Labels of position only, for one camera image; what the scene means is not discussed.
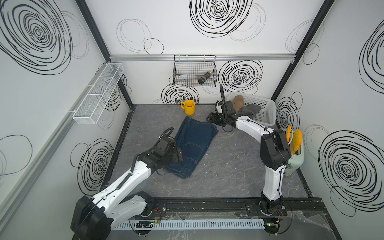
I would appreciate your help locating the dark blue skirt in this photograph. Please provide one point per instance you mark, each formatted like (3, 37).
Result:
(193, 138)

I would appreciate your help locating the tan brown skirt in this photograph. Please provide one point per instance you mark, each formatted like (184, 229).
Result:
(238, 103)

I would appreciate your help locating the yellow toast slice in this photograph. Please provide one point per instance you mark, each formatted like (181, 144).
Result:
(297, 140)
(289, 133)

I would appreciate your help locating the yellow toast slice left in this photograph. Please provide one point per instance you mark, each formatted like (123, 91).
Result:
(289, 133)

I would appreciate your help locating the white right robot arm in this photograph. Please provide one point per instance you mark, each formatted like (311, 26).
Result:
(274, 150)

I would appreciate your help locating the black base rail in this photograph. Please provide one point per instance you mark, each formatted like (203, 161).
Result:
(216, 205)

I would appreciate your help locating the grey polka dot skirt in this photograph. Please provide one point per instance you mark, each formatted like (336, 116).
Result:
(250, 110)

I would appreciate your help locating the yellow mug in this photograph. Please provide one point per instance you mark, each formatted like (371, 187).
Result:
(189, 107)

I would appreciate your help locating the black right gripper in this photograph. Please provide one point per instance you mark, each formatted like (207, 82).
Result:
(212, 118)

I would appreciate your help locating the dark cylindrical bottle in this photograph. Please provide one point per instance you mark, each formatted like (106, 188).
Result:
(204, 78)

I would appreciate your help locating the white plastic basket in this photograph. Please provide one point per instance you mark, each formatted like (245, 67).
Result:
(268, 113)

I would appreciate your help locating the white slotted cable duct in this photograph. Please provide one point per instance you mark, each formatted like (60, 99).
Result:
(213, 224)

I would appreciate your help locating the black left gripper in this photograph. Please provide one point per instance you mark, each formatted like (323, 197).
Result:
(175, 157)

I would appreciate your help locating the yellow toast slice right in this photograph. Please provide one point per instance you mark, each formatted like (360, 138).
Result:
(297, 140)

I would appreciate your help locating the mint green toaster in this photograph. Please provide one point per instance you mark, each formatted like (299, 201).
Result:
(296, 160)

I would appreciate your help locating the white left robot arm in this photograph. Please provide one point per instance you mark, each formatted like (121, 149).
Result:
(95, 217)

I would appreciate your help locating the black wire wall basket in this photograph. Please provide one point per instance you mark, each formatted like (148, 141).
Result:
(189, 68)

